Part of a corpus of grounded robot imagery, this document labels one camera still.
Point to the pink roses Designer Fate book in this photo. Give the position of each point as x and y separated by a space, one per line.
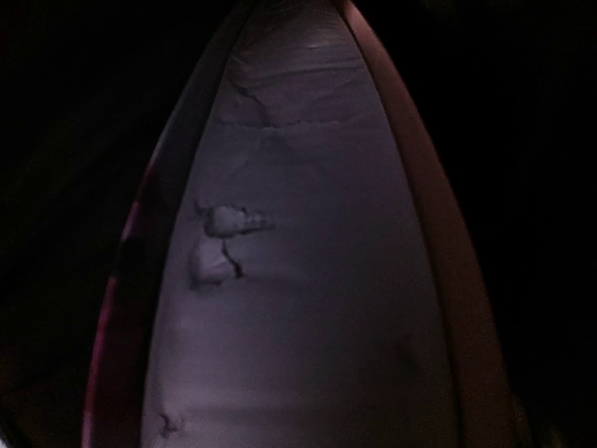
295 270

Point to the black student backpack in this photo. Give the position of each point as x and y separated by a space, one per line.
507 91

